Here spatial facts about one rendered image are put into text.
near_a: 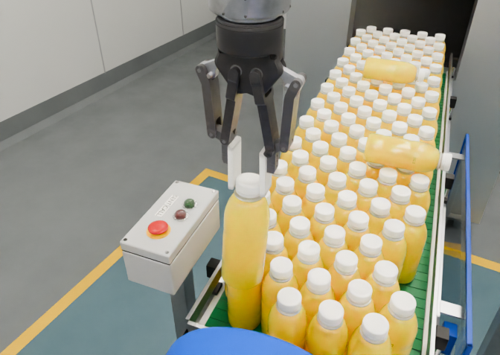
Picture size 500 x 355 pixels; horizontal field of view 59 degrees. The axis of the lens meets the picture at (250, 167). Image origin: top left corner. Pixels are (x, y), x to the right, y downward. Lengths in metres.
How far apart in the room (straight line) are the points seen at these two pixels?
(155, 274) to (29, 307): 1.53
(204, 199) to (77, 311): 1.42
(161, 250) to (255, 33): 0.44
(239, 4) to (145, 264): 0.51
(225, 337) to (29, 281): 1.97
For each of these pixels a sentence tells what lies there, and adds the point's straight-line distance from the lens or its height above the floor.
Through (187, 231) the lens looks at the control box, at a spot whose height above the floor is 1.10.
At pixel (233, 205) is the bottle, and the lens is 0.62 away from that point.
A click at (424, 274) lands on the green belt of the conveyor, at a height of 0.90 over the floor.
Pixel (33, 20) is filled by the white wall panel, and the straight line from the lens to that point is 3.63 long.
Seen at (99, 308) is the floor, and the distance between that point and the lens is 2.20.
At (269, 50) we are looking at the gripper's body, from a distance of 0.49.
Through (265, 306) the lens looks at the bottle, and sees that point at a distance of 0.84.
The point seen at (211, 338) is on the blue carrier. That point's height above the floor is 1.22.
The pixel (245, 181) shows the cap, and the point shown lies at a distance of 0.61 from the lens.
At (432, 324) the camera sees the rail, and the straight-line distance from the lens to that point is 0.89.
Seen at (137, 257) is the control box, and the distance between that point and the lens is 0.83.
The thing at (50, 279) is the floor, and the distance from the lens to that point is 2.40.
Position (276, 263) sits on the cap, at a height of 1.08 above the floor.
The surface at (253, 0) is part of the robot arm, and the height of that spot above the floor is 1.54.
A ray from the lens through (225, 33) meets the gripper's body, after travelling 0.49.
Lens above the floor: 1.65
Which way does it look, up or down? 34 degrees down
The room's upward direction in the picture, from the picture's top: straight up
